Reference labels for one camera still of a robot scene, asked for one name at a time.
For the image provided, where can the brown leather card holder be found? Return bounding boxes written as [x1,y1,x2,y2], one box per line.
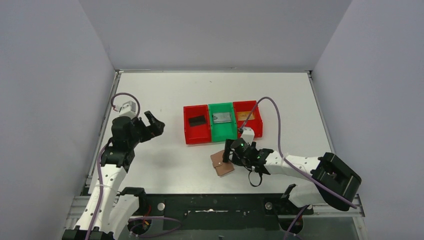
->
[210,150,235,177]

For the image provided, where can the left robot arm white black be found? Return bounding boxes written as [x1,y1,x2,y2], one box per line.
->
[61,111,165,240]

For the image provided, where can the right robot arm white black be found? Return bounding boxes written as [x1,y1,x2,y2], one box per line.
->
[222,138,362,214]

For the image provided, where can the orange gold card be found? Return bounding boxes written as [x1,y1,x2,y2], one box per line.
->
[236,111,255,122]

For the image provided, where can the silver grey card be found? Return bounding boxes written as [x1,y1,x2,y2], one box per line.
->
[212,112,232,124]

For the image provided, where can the black card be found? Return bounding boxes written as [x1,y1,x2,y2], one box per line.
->
[188,115,207,127]

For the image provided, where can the green middle bin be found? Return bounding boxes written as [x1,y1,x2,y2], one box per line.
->
[208,102,238,142]

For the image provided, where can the left red bin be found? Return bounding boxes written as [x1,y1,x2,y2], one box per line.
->
[183,104,212,145]

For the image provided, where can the red bin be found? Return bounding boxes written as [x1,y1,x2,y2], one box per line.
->
[232,100,264,139]
[183,104,212,145]

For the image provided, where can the right red bin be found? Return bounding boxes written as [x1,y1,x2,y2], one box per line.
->
[232,100,264,139]

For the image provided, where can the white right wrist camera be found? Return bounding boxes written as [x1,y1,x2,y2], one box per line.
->
[240,127,255,145]

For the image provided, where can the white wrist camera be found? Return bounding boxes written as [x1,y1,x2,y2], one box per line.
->
[118,101,137,119]
[240,127,255,145]

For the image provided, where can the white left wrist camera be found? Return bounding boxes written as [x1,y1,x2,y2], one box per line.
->
[118,101,137,119]

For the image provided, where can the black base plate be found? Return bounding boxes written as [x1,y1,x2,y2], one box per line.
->
[133,193,301,231]

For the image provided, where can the aluminium frame rail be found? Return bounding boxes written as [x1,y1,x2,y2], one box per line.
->
[66,194,365,220]

